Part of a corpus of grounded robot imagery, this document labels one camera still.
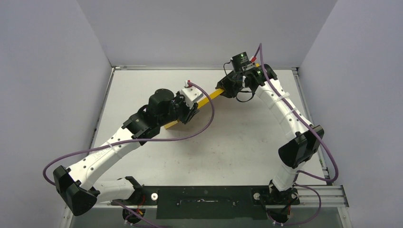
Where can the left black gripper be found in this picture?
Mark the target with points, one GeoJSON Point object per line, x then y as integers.
{"type": "Point", "coordinates": [189, 112]}

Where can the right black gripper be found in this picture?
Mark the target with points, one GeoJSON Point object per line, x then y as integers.
{"type": "Point", "coordinates": [226, 87]}

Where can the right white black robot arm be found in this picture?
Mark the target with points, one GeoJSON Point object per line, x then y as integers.
{"type": "Point", "coordinates": [303, 138]}

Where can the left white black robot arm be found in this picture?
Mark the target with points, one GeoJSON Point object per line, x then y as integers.
{"type": "Point", "coordinates": [79, 184]}

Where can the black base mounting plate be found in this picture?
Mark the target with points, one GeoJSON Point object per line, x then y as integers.
{"type": "Point", "coordinates": [191, 210]}

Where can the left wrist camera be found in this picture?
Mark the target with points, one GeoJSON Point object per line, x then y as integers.
{"type": "Point", "coordinates": [191, 94]}

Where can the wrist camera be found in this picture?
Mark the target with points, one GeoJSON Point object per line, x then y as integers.
{"type": "Point", "coordinates": [250, 64]}
{"type": "Point", "coordinates": [191, 94]}

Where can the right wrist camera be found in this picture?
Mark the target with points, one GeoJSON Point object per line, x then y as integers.
{"type": "Point", "coordinates": [250, 64]}

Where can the aluminium front rail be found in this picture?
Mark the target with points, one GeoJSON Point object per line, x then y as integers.
{"type": "Point", "coordinates": [328, 196]}

